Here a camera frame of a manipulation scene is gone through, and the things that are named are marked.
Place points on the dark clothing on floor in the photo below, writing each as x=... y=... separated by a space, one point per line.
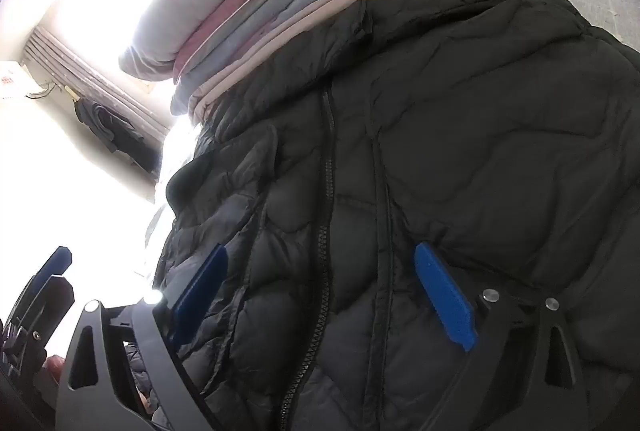
x=112 y=131

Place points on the person's left hand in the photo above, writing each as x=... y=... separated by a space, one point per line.
x=54 y=363

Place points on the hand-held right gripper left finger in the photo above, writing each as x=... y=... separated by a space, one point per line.
x=200 y=283

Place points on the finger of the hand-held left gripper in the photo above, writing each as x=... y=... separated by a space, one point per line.
x=56 y=258
x=52 y=298

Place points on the black puffer jacket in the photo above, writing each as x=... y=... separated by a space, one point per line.
x=425 y=151

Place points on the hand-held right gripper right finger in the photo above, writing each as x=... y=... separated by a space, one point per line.
x=442 y=291

